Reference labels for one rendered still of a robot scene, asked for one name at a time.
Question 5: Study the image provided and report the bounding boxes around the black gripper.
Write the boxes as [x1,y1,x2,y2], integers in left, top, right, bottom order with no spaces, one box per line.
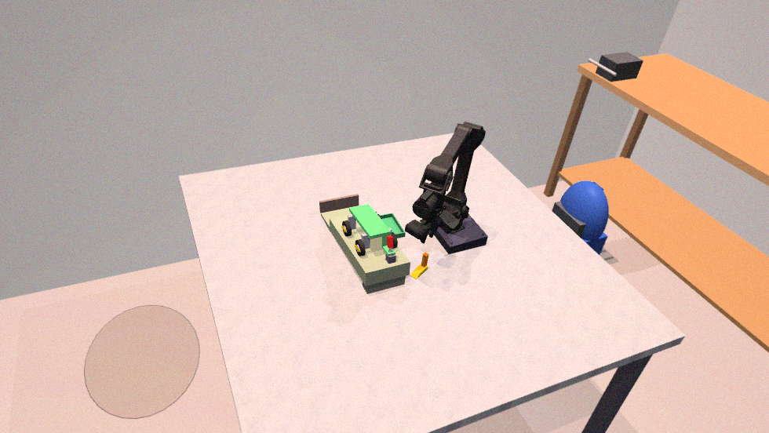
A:
[405,202,455,244]

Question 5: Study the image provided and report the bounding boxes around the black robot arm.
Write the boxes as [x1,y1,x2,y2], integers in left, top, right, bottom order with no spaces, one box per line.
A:
[412,122,486,234]

